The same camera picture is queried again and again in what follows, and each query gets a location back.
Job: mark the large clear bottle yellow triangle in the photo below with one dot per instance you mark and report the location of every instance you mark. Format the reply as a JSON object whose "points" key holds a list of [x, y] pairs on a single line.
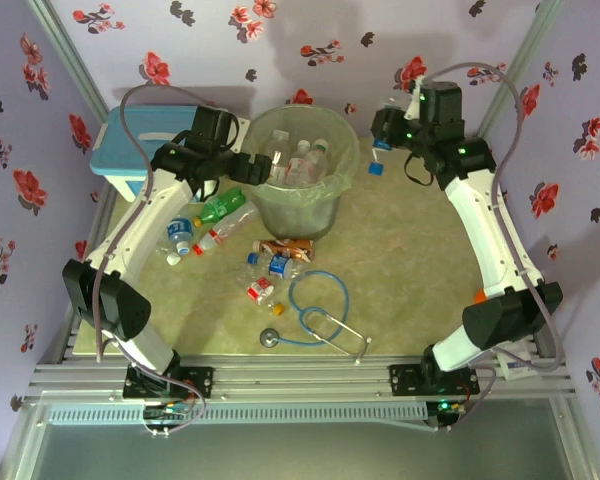
{"points": [[280, 155]]}

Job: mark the clear bottle blue cap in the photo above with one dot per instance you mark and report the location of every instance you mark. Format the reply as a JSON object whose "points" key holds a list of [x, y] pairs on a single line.
{"points": [[376, 169]]}

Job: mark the red white labelled bottle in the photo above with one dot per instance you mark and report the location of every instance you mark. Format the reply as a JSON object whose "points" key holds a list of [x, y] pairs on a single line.
{"points": [[297, 165]]}

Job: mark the green plastic bottle yellow cap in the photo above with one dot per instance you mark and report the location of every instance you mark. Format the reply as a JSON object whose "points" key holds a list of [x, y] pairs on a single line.
{"points": [[225, 202]]}

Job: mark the clear bottle red cap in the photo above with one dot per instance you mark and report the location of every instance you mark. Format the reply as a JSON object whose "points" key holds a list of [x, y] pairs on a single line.
{"points": [[230, 225]]}

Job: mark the clear ribbed bottle blue label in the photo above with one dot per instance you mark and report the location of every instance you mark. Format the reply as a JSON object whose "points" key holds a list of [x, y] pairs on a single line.
{"points": [[179, 231]]}

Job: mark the brown labelled plastic bottle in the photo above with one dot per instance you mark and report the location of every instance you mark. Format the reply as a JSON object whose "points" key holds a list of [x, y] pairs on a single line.
{"points": [[287, 249]]}

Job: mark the crushed bottle blue cap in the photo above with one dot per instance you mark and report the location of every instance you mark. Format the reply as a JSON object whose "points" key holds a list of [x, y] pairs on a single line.
{"points": [[280, 265]]}

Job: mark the clear unlabelled plastic bottle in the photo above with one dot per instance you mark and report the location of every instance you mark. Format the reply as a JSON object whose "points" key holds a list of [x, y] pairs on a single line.
{"points": [[173, 259]]}

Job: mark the red label bottle orange cap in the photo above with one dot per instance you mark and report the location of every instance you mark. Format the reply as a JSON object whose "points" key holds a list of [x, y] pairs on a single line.
{"points": [[260, 289]]}

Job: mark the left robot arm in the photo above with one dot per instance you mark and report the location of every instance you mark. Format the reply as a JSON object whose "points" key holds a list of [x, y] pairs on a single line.
{"points": [[140, 230]]}

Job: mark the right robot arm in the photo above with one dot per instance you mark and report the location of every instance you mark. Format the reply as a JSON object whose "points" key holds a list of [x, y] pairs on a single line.
{"points": [[490, 235]]}

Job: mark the pale green bin liner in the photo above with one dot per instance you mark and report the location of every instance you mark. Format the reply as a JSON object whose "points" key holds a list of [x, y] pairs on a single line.
{"points": [[280, 192]]}

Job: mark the grey translucent waste bin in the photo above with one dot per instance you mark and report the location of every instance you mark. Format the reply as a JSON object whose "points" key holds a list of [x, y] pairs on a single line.
{"points": [[295, 220]]}

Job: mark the white storage box blue lid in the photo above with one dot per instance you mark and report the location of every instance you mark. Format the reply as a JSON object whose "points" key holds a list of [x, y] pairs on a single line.
{"points": [[115, 150]]}

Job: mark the orange plastic cup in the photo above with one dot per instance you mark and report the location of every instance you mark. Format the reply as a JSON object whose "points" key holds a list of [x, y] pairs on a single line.
{"points": [[479, 296]]}

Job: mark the blue stethoscope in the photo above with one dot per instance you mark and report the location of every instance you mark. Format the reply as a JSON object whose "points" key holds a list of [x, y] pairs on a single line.
{"points": [[269, 337]]}

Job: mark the small white carton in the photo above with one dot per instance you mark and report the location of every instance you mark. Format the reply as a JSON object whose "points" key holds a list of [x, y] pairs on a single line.
{"points": [[520, 370]]}

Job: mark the left circuit board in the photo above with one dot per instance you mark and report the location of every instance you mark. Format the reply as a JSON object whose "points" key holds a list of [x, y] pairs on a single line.
{"points": [[165, 412]]}

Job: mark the circuit board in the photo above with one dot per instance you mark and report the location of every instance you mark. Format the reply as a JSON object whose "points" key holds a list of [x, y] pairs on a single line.
{"points": [[447, 407], [165, 412]]}

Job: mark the right circuit board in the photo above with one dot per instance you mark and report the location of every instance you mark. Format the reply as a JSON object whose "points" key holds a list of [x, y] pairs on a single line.
{"points": [[447, 407]]}

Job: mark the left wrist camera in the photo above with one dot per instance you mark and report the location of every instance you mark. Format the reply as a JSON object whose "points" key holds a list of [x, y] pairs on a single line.
{"points": [[244, 132]]}

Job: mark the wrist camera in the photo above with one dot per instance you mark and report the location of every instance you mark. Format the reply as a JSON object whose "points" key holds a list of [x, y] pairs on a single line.
{"points": [[244, 132], [414, 100]]}

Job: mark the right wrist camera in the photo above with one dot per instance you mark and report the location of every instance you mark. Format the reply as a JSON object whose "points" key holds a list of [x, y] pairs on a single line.
{"points": [[414, 100]]}

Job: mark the aluminium frame post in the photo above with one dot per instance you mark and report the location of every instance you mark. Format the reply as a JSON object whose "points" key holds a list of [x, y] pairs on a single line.
{"points": [[519, 65], [69, 55]]}

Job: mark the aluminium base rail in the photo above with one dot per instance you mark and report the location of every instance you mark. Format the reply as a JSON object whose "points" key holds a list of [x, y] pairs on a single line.
{"points": [[300, 377]]}

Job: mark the left black mount plate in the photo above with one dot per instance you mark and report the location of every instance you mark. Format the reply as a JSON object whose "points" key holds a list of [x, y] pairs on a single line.
{"points": [[195, 382]]}

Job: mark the black mount plate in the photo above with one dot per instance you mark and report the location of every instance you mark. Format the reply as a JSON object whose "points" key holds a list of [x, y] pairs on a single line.
{"points": [[195, 382], [405, 380]]}

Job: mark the right black mount plate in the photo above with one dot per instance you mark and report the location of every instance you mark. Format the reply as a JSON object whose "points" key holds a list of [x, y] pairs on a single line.
{"points": [[405, 380]]}

